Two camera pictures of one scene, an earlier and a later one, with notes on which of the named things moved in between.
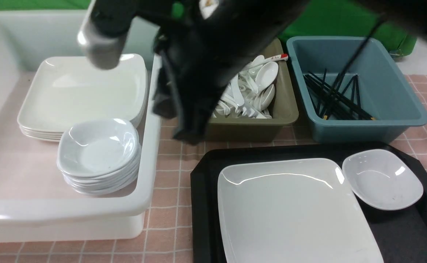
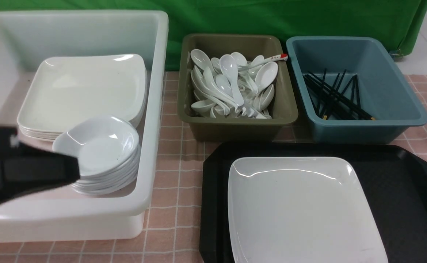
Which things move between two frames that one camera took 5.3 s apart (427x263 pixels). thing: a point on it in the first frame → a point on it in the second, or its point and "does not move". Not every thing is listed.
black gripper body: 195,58 → 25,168
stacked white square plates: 64,92 does not move
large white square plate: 289,210 does not move
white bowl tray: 381,179 → 104,145
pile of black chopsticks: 330,103 does not move
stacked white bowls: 99,157 does not move
